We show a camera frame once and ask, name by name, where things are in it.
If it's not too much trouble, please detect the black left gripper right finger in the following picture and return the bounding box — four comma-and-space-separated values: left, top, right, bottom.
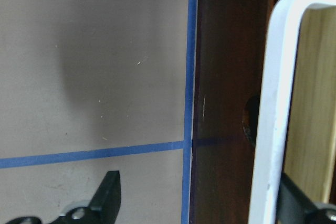
276, 173, 335, 224

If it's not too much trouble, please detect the dark wooden drawer cabinet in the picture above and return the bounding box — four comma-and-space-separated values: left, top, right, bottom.
189, 0, 277, 223

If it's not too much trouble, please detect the brown paper table cover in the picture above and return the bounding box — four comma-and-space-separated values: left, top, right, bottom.
1, 0, 196, 223

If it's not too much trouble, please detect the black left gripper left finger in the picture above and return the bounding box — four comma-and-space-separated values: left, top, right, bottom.
5, 170, 122, 224

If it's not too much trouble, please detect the white drawer handle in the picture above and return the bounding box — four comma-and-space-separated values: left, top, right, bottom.
248, 0, 335, 223

